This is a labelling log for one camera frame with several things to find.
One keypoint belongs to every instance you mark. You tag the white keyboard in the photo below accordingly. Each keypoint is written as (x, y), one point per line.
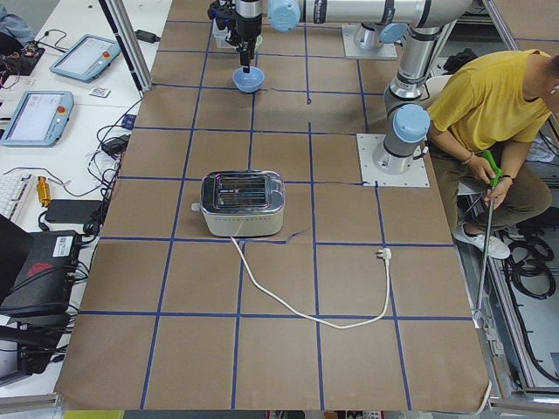
(16, 189)

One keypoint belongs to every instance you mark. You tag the black power adapter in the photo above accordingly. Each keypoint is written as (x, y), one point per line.
(87, 213)

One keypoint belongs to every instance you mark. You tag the cream chrome toaster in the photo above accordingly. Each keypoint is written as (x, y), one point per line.
(247, 203)

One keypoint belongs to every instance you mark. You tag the upper teach pendant tablet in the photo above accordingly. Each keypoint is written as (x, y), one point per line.
(87, 59)

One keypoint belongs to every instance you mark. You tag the person in yellow shirt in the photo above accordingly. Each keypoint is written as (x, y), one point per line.
(496, 102)

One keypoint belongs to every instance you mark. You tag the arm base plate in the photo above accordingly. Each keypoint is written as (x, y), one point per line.
(387, 52)
(380, 168)

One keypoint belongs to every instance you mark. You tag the lower teach pendant tablet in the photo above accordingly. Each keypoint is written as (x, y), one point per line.
(39, 119)

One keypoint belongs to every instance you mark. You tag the clear plastic container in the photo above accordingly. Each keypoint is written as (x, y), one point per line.
(220, 37)

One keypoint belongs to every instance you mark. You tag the blue bowl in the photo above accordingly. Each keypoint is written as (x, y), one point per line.
(248, 82)

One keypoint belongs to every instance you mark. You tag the aluminium frame post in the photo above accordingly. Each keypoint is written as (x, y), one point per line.
(120, 25)

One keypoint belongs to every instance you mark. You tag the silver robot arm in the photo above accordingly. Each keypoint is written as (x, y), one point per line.
(370, 36)
(408, 33)

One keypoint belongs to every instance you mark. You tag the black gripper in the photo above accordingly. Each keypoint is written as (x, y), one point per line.
(247, 27)

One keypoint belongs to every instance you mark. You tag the teach pendant tablet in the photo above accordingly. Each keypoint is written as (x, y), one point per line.
(39, 119)
(87, 59)

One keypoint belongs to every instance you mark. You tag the orange metal cylinder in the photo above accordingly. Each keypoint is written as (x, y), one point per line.
(43, 190)

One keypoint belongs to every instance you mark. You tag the black computer box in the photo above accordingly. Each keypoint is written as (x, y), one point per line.
(36, 269)

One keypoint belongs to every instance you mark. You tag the green handled grabber stick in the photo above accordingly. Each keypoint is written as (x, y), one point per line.
(477, 310)

